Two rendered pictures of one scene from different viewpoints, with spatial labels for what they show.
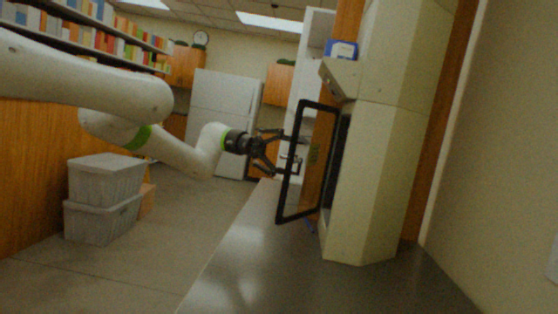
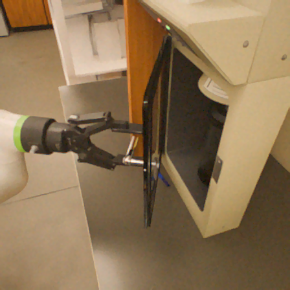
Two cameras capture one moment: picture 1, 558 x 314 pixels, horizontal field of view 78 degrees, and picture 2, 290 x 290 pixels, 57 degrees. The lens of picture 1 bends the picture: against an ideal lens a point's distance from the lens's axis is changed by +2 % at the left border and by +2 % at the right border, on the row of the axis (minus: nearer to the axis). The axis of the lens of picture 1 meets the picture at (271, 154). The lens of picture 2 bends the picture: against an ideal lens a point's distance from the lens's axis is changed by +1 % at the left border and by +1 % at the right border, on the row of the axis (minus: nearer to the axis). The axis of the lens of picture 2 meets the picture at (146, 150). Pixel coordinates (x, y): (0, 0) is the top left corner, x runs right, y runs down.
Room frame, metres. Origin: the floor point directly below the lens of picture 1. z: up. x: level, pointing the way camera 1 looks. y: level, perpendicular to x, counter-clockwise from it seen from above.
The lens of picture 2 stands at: (0.67, 0.09, 1.61)
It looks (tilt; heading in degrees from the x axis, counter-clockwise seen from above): 42 degrees down; 337
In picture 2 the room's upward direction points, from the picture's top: straight up
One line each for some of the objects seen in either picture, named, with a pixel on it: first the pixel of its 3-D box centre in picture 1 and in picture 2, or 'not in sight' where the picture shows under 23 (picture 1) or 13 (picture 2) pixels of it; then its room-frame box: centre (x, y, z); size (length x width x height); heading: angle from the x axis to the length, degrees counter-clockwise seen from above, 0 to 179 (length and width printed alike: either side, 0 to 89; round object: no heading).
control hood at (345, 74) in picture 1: (334, 83); (175, 24); (1.12, -0.16, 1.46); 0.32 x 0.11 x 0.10; 176
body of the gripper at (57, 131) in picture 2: (254, 146); (71, 138); (1.20, 0.06, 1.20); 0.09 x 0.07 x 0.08; 58
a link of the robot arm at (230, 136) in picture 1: (237, 142); (41, 136); (1.24, 0.13, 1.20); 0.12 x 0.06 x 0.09; 148
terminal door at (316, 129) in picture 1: (309, 161); (155, 136); (1.14, -0.13, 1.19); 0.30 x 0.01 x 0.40; 147
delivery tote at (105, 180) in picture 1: (109, 178); not in sight; (2.89, 1.34, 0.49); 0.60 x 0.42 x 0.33; 176
